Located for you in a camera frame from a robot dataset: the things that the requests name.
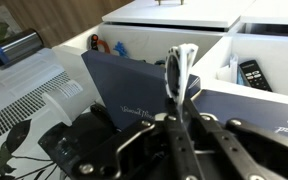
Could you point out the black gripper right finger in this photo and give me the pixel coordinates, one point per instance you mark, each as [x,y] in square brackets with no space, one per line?
[250,150]

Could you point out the white television cabinet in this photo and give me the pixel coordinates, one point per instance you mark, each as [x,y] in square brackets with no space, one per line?
[170,13]

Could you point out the white radiator with grille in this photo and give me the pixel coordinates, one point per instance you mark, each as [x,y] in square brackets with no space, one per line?
[24,86]

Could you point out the silver cylindrical trash can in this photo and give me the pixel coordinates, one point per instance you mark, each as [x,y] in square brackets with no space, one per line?
[14,48]

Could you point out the black remote with buttons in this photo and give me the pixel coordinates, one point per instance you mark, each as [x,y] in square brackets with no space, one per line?
[254,75]

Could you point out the open blue cardboard box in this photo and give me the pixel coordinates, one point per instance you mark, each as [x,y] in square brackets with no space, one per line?
[127,83]

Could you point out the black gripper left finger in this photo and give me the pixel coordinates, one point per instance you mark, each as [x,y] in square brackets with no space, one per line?
[150,150]

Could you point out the white cylindrical pot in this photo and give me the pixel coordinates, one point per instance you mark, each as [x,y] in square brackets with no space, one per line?
[67,100]

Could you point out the orange and black tool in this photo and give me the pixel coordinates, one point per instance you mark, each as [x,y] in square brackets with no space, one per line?
[97,43]

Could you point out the white folded paper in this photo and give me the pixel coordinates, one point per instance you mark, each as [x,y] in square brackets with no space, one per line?
[226,71]

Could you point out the small blue plastic object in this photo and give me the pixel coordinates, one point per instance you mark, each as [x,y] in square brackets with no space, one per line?
[120,49]

